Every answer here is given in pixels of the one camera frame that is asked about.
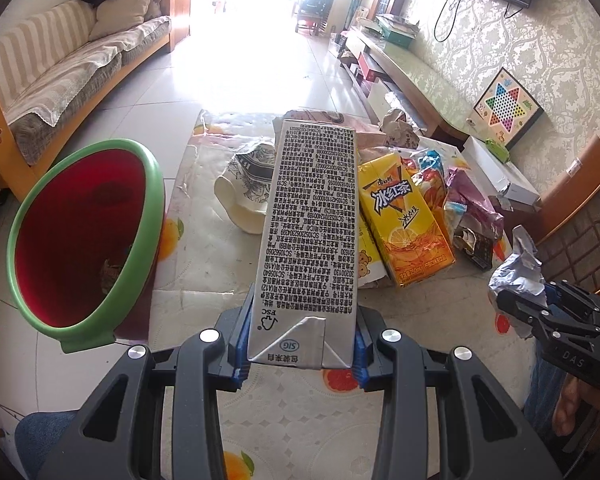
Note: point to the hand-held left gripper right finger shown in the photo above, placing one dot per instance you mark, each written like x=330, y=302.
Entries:
x=358, y=360

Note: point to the person's right leg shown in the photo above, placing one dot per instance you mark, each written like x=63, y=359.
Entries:
x=542, y=395

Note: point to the person's left leg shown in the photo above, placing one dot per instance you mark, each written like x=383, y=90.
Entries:
x=45, y=435

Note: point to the curved wooden cabinet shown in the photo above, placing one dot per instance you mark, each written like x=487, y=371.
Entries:
x=580, y=185

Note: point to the green plastic case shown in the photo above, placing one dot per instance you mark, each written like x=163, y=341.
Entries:
x=497, y=150

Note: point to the crushed white paper cup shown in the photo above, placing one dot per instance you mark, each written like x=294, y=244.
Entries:
x=245, y=205

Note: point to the small black packet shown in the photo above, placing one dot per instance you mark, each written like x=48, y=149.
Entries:
x=475, y=250

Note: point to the crumpled brown paper bag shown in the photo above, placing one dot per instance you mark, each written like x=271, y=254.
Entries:
x=397, y=127

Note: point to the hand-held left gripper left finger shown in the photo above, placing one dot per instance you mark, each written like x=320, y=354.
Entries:
x=241, y=355

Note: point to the bear print packet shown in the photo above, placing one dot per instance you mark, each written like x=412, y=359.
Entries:
x=369, y=265

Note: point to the red bin with green rim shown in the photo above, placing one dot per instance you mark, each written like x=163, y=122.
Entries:
x=75, y=240

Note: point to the star checkers board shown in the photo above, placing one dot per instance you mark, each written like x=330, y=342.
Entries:
x=507, y=105

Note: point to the brown crumpled paper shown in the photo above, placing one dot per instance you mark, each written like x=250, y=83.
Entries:
x=112, y=272

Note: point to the silver foil wrapper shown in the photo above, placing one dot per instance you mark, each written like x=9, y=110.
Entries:
x=515, y=270

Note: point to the long television cabinet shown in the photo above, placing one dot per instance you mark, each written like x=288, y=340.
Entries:
x=420, y=80

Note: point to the wooden chair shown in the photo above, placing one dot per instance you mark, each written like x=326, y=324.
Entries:
x=312, y=15

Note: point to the person's leg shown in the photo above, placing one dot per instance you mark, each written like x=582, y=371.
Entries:
x=45, y=435
x=542, y=395

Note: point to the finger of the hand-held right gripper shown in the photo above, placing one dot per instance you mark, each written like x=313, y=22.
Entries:
x=585, y=305
x=535, y=317

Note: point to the person's right hand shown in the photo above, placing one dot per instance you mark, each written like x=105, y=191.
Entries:
x=570, y=405

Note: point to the pink snack wrapper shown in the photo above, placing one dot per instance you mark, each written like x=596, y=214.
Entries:
x=472, y=200

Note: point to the green tray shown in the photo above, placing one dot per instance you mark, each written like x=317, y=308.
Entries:
x=397, y=30

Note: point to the wooden sofa with striped cover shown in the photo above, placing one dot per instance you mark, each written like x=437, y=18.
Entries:
x=55, y=80

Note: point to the long white cardboard box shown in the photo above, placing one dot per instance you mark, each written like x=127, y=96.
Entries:
x=500, y=175

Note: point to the red box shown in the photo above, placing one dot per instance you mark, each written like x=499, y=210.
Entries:
x=367, y=66

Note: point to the orange and blue snack wrapper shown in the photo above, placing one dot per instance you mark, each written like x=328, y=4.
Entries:
x=432, y=165

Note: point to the silver drink carton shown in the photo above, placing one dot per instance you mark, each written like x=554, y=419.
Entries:
x=305, y=235

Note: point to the wooden door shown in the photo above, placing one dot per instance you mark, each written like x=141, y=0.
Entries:
x=180, y=10

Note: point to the large beige pillow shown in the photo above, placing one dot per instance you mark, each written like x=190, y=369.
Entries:
x=120, y=12

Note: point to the fruit print tablecloth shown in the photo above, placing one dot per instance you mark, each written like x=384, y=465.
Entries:
x=290, y=420

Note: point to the yellow tea carton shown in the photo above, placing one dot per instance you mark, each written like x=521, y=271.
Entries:
x=400, y=220

